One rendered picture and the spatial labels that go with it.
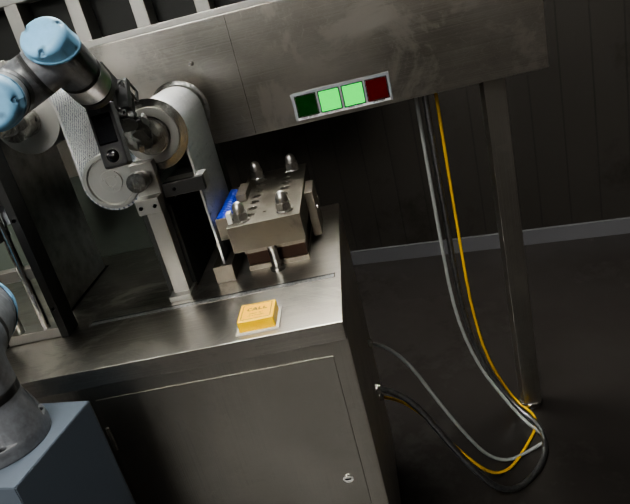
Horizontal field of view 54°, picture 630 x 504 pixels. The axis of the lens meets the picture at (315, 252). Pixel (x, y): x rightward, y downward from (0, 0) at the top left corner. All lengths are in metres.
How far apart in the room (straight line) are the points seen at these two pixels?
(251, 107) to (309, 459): 0.86
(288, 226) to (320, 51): 0.49
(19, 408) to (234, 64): 0.95
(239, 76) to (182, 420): 0.84
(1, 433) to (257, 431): 0.48
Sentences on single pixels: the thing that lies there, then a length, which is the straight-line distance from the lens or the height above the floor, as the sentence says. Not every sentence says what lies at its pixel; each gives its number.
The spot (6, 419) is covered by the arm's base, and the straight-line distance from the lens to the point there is 1.09.
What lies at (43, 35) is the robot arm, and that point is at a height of 1.47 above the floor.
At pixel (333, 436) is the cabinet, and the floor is 0.63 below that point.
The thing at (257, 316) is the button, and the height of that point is 0.92.
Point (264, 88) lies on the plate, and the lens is 1.62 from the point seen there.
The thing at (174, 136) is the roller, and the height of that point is 1.24.
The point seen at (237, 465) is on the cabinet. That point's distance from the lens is 1.37.
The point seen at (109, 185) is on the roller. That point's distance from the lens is 1.41.
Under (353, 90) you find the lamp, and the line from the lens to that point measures 1.61.
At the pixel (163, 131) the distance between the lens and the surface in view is 1.32.
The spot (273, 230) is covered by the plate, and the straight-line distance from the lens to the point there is 1.33.
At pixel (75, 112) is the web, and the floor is 1.32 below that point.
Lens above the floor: 1.44
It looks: 22 degrees down
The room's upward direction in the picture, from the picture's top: 14 degrees counter-clockwise
